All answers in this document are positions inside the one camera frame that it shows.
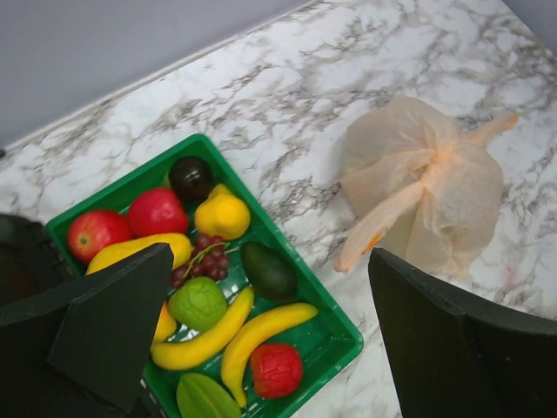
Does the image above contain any yellow fake banana lower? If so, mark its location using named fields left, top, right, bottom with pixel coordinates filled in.
left=151, top=287, right=255, bottom=371

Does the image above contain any dark purple fake plum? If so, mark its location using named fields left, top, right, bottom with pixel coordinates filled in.
left=168, top=157, right=213, bottom=202

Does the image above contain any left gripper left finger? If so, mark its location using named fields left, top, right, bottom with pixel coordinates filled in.
left=1, top=244, right=173, bottom=413

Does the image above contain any fake grape bunch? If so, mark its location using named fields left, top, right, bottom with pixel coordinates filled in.
left=170, top=234, right=231, bottom=289

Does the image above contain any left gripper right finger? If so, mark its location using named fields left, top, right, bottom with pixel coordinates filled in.
left=368, top=249, right=556, bottom=417

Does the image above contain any light green fake fruit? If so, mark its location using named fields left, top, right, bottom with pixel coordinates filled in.
left=168, top=276, right=228, bottom=332

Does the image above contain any yellow fake pear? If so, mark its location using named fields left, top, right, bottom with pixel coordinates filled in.
left=194, top=184, right=251, bottom=240

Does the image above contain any orange plastic bag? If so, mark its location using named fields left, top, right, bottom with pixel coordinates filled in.
left=334, top=97, right=519, bottom=275

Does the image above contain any green fake starfruit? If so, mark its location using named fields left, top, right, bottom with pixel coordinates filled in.
left=176, top=373, right=242, bottom=418

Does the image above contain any red fake pomegranate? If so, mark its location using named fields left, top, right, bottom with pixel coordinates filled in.
left=127, top=186, right=189, bottom=237

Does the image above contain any red fake strawberry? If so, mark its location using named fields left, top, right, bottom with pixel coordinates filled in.
left=250, top=343, right=303, bottom=399

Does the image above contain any red fake apple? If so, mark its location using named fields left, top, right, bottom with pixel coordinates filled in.
left=66, top=209, right=133, bottom=265

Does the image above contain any yellow fake banana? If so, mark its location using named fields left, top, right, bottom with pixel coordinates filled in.
left=220, top=302, right=319, bottom=408
left=151, top=287, right=255, bottom=371
left=84, top=232, right=193, bottom=276

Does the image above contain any dark green fake avocado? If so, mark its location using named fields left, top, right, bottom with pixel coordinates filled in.
left=240, top=241, right=298, bottom=303

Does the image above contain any orange green fake mango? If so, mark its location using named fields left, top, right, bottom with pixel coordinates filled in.
left=152, top=300, right=178, bottom=343

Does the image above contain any green plastic basket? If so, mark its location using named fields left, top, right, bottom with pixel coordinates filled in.
left=47, top=134, right=363, bottom=417

